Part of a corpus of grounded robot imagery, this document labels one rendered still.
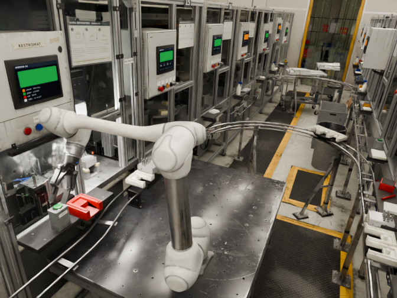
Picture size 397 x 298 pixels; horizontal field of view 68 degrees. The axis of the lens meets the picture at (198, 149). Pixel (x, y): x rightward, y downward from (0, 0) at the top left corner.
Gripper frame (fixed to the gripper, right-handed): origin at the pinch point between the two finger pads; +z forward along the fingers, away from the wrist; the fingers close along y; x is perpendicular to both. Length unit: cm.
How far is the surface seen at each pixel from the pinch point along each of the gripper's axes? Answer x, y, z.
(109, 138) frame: -22, -61, -48
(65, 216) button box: -2.3, -11.7, 8.7
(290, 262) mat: 120, -162, 14
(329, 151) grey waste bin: 164, -289, -130
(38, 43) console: -9, 31, -62
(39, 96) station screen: -9.0, 21.4, -41.3
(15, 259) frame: -19.9, -8.4, 32.9
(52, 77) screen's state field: -8, 20, -52
